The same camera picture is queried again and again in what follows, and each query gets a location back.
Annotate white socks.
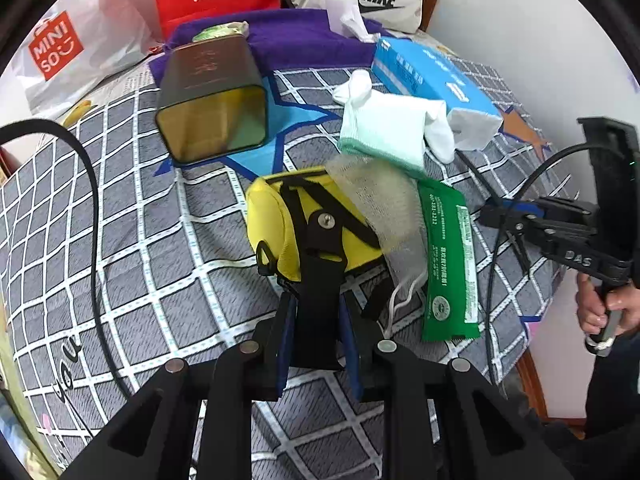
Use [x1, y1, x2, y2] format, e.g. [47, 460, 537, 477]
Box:
[333, 70, 457, 179]

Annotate blue tissue box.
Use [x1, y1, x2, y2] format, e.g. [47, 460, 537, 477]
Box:
[371, 36, 504, 152]

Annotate light green tissue pack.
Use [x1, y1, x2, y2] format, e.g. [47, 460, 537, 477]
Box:
[191, 21, 251, 44]

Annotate person's dark clothing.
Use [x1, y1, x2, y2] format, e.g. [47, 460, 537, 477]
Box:
[584, 327, 640, 442]

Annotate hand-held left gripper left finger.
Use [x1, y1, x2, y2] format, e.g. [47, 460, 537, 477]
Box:
[60, 292, 301, 480]

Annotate person's right hand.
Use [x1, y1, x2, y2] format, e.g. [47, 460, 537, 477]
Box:
[575, 272, 640, 331]

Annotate white plastic shopping bag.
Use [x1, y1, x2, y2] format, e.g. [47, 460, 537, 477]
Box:
[10, 0, 167, 117]

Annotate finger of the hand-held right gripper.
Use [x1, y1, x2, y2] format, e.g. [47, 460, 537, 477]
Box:
[480, 211, 566, 256]
[482, 199, 601, 226]

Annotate dark green tin box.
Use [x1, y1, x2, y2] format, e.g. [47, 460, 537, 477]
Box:
[154, 35, 269, 164]

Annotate yellow pouch with black straps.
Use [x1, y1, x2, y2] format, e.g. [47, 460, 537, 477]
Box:
[245, 166, 387, 371]

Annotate white tissue pack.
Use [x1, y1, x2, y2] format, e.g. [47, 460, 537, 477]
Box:
[323, 0, 382, 44]

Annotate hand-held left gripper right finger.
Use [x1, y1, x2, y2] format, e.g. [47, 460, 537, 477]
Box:
[342, 295, 576, 480]

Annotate translucent mesh drawstring bag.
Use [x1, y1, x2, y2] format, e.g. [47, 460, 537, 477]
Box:
[327, 155, 432, 338]

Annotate green wet wipe packet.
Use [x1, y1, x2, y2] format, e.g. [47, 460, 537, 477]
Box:
[416, 178, 482, 342]

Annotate grey checkered cloth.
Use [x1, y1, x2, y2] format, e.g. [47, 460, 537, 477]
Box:
[0, 55, 576, 480]

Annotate purple towel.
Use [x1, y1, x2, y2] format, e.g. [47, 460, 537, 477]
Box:
[149, 8, 398, 83]

